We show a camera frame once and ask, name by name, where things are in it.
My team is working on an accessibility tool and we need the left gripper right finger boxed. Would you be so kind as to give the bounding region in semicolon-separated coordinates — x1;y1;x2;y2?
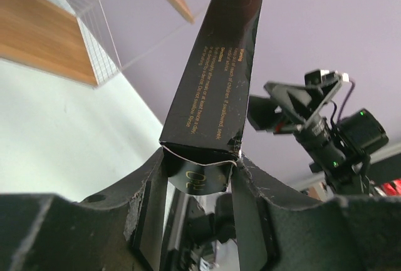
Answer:
231;155;400;270

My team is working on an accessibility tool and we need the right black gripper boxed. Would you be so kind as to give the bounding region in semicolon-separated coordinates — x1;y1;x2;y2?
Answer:
247;81;341;135

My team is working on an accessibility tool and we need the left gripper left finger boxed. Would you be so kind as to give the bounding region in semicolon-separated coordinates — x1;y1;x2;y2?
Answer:
1;150;166;270

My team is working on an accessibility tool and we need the silver WR toothpaste box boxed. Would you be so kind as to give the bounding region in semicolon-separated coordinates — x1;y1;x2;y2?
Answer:
159;0;263;195

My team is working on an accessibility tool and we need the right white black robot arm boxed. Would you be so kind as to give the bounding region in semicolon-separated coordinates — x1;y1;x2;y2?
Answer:
247;69;400;195

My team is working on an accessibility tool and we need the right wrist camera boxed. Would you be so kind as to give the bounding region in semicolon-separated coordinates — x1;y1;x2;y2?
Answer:
304;69;350;86

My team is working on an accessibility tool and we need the white wire wooden shelf rack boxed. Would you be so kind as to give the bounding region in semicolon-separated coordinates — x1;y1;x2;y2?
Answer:
1;0;210;86

